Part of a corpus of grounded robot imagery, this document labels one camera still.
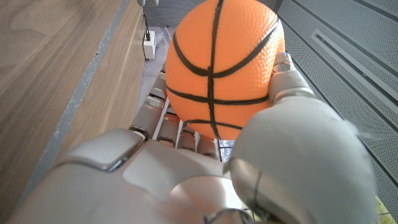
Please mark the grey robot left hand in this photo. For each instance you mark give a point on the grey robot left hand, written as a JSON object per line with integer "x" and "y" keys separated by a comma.
{"x": 147, "y": 2}

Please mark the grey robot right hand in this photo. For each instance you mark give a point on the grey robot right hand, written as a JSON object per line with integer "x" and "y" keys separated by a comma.
{"x": 174, "y": 180}

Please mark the white power strip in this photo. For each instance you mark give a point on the white power strip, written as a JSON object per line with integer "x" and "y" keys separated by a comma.
{"x": 149, "y": 45}

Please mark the orange toy basketball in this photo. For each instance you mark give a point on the orange toy basketball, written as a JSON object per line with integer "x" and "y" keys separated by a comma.
{"x": 224, "y": 68}

